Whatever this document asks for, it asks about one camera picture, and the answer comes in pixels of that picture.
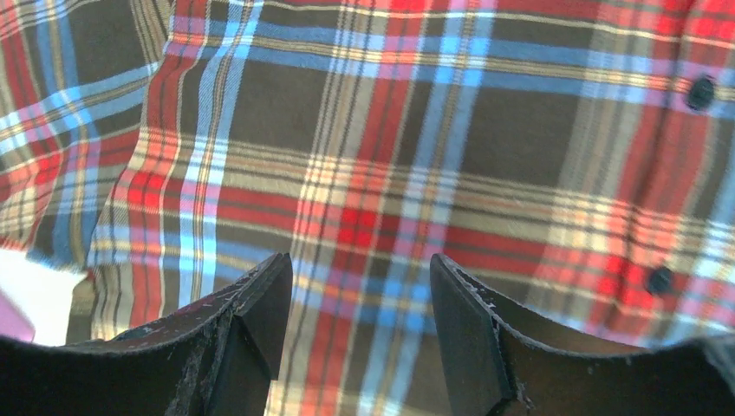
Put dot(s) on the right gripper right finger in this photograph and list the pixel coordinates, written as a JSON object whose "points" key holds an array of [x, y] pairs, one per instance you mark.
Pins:
{"points": [[500, 358]]}

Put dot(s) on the pink metronome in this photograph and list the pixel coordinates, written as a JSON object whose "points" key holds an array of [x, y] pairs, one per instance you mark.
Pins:
{"points": [[14, 323]]}

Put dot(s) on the plaid flannel shirt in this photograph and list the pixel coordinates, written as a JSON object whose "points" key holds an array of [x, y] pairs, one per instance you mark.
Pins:
{"points": [[576, 155]]}

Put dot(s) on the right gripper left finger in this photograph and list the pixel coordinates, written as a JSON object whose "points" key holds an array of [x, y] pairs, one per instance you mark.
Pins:
{"points": [[215, 356]]}

